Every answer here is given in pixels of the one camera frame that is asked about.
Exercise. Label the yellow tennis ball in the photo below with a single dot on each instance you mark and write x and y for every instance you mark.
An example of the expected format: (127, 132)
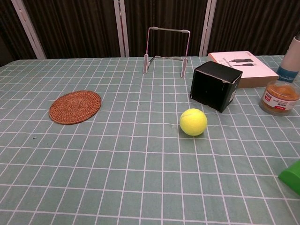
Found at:
(193, 122)

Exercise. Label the black cardboard box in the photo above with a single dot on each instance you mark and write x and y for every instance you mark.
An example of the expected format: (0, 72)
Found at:
(211, 89)

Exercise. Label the white flat product box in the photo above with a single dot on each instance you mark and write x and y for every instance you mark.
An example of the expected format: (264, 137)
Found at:
(255, 70)

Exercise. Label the green checked tablecloth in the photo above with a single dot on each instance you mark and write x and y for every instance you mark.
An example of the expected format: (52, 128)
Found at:
(131, 168)

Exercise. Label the round woven rattan coaster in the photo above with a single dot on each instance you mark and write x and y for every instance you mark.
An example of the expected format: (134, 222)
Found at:
(75, 107)

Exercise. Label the clear jar of rubber bands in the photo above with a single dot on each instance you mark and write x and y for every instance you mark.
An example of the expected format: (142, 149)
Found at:
(279, 98)

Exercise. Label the white bottle with blue band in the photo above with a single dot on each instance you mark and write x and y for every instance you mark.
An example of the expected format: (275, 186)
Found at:
(290, 61)

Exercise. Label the green toy building block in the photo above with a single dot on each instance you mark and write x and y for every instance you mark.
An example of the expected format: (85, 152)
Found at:
(293, 178)

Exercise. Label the white screen frame post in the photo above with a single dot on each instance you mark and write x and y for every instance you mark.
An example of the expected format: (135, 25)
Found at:
(121, 28)
(28, 28)
(207, 28)

